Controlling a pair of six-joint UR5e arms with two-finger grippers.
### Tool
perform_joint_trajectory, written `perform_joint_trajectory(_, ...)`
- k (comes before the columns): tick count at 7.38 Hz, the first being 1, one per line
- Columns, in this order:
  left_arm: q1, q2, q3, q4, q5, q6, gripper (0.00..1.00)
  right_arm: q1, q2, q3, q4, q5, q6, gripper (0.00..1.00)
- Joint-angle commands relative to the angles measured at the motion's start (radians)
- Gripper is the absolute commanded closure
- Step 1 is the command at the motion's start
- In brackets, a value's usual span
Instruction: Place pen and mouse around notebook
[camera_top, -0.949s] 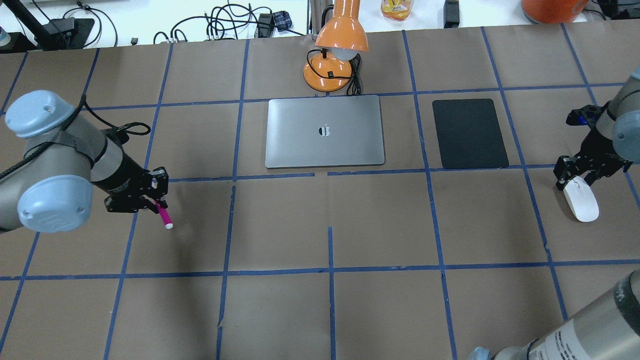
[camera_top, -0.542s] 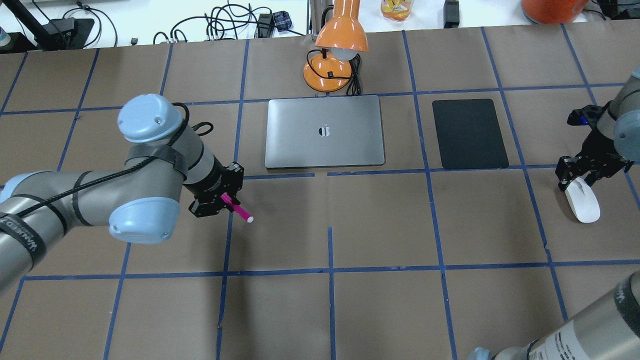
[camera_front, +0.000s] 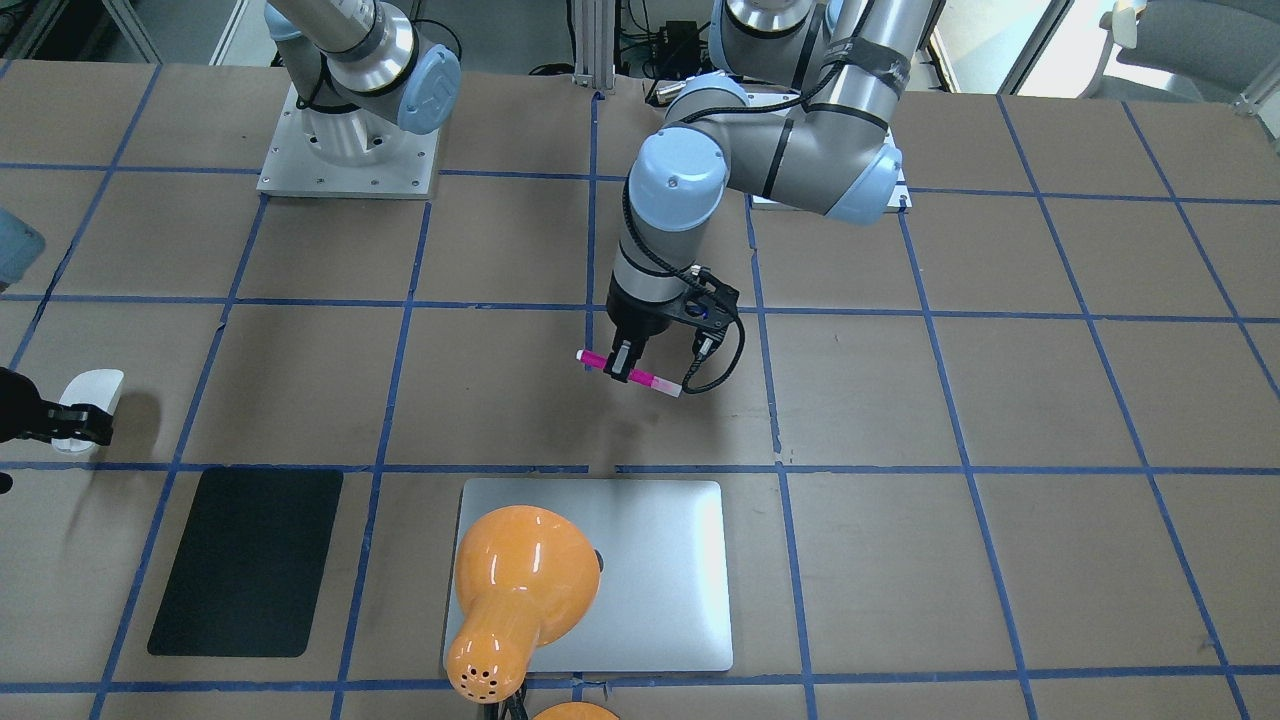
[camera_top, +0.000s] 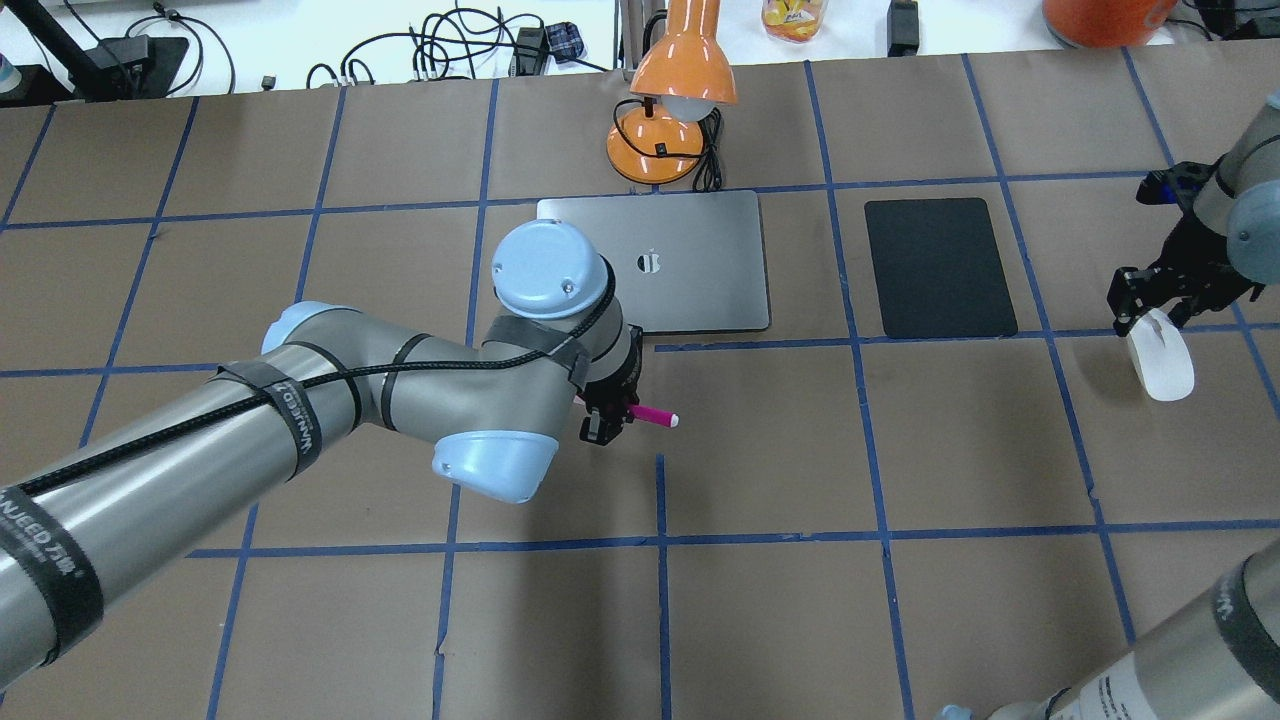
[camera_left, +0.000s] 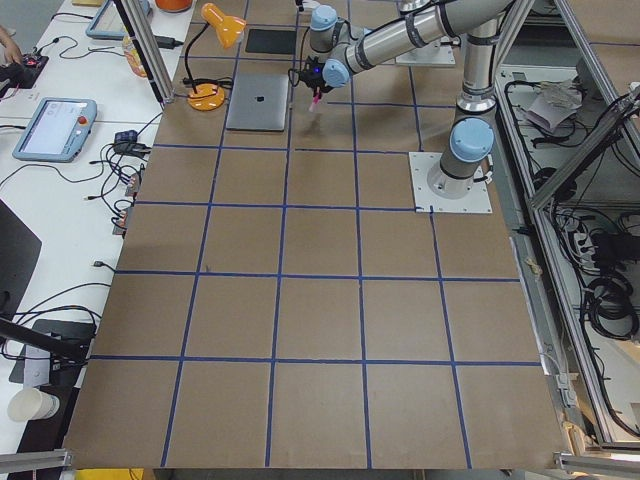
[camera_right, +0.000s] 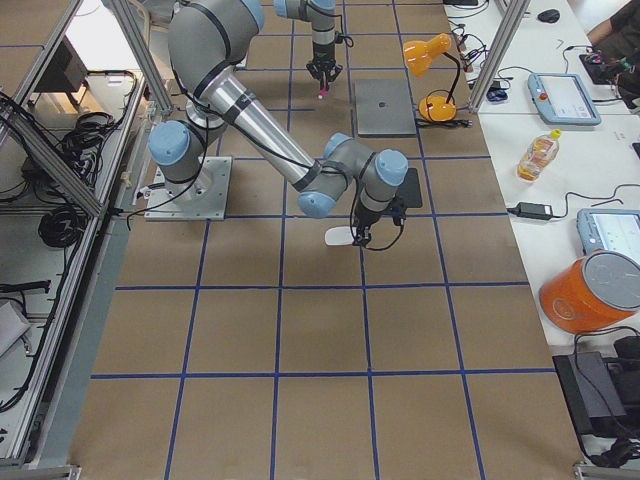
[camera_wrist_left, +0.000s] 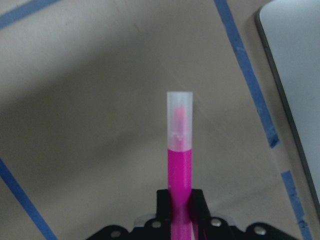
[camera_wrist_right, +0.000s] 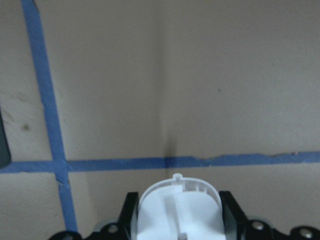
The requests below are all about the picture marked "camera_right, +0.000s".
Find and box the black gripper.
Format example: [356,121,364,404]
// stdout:
[351,202,382,247]
[306,59,343,88]

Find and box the white computer mouse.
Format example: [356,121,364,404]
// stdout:
[324,225,355,246]

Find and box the pink marker pen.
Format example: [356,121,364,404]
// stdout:
[318,78,328,99]

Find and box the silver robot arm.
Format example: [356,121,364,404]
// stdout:
[273,0,342,98]
[168,1,409,248]

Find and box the black mousepad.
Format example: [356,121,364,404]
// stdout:
[396,167,423,209]

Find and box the black computer mouse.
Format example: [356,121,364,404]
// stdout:
[537,9,560,24]

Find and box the silver closed laptop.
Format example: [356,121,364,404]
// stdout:
[355,79,416,138]

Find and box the orange desk lamp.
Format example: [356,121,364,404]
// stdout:
[402,33,461,124]

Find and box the black power adapter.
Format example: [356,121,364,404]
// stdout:
[512,202,553,220]

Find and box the yellow drink bottle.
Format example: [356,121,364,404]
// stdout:
[516,129,562,181]

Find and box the far teach pendant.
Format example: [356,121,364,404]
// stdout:
[527,73,601,126]

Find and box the teach pendant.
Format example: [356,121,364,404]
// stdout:
[576,208,640,263]
[527,73,601,126]

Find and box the orange bucket grey lid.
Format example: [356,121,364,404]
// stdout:
[539,250,639,333]

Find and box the near teach pendant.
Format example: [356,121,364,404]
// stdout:
[576,208,640,263]

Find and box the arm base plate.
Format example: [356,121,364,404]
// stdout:
[144,156,233,221]

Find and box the aluminium frame post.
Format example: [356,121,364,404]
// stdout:
[468,0,530,114]

